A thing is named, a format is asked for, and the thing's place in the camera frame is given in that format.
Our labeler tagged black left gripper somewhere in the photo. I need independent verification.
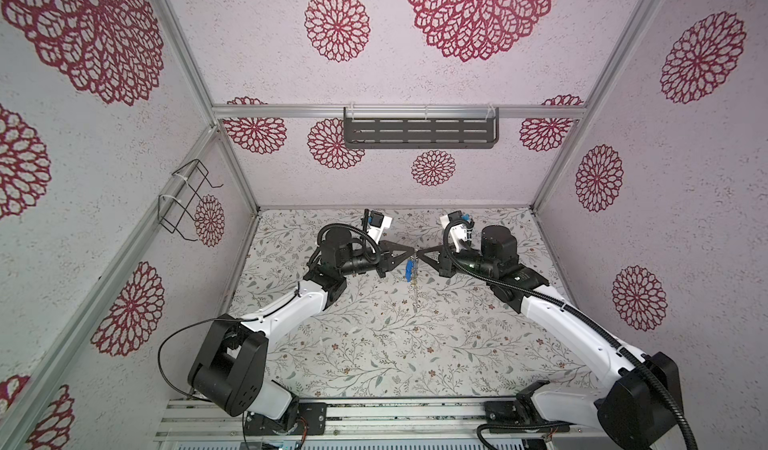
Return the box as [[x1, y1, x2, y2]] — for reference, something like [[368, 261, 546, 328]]
[[340, 241, 415, 279]]

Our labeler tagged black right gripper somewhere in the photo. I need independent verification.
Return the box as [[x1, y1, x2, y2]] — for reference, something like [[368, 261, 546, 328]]
[[417, 243, 498, 285]]

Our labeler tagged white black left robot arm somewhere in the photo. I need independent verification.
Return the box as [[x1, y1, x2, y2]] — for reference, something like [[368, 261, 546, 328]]
[[187, 217, 416, 434]]

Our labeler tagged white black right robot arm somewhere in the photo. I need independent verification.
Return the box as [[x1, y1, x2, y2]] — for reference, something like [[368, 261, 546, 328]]
[[417, 212, 698, 449]]

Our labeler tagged black corrugated left cable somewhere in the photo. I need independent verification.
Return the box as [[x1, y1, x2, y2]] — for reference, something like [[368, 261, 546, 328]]
[[305, 223, 382, 268]]

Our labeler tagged black corrugated cable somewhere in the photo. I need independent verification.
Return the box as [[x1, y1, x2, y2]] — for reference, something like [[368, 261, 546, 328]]
[[442, 220, 700, 450], [305, 223, 382, 268]]

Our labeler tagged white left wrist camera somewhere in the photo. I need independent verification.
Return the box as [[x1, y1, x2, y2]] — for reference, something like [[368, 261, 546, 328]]
[[362, 209, 393, 244]]

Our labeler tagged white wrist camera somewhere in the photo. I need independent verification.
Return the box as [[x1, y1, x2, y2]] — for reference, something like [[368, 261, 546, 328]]
[[440, 211, 474, 253], [362, 209, 393, 244]]

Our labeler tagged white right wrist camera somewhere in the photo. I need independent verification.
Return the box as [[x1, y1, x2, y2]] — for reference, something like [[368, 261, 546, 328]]
[[440, 211, 474, 253]]

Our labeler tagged thin black left cable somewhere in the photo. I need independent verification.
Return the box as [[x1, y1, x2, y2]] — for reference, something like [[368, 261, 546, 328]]
[[157, 281, 301, 403]]

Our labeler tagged black corrugated right cable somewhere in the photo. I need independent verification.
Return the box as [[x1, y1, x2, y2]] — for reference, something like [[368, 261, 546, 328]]
[[442, 220, 700, 450]]

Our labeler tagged grey slotted wall shelf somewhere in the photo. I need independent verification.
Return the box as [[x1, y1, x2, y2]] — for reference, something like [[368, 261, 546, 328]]
[[342, 108, 499, 150]]

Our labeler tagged black wire wall basket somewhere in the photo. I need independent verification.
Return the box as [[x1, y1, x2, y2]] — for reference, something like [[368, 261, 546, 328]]
[[156, 159, 223, 243]]

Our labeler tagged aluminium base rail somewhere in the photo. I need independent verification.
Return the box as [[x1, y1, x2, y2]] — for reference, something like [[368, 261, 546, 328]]
[[152, 395, 601, 450]]

